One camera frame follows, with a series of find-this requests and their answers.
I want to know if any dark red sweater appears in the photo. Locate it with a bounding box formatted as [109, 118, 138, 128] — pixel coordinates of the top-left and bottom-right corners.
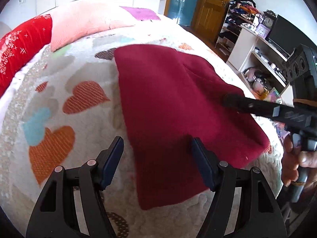
[114, 45, 270, 210]

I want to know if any person right hand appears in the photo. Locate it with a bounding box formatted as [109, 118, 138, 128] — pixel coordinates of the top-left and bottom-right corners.
[281, 134, 316, 192]

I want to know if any black television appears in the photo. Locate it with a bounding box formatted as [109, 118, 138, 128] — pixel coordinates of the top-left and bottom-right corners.
[266, 15, 316, 58]

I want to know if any white shelf unit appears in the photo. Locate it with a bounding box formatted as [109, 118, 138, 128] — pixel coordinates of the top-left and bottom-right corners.
[216, 0, 293, 106]

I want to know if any purple square clock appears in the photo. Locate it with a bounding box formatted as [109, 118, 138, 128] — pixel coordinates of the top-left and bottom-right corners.
[255, 23, 270, 39]

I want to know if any dark desk clock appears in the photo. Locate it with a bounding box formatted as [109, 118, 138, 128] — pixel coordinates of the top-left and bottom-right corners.
[262, 10, 277, 29]

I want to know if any heart patterned bedspread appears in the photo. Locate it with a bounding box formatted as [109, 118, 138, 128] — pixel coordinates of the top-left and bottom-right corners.
[0, 13, 285, 238]

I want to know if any wooden door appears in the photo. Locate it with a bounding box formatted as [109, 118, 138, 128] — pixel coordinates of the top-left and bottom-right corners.
[191, 0, 230, 43]

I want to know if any magenta pillow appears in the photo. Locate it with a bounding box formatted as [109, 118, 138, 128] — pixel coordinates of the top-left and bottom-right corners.
[122, 7, 161, 21]

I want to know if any red floral quilt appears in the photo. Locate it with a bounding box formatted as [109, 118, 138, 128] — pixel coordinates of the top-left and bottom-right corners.
[0, 14, 52, 95]

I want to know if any pink checkered pillow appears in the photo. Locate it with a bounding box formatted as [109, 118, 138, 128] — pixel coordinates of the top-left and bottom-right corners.
[51, 5, 137, 52]

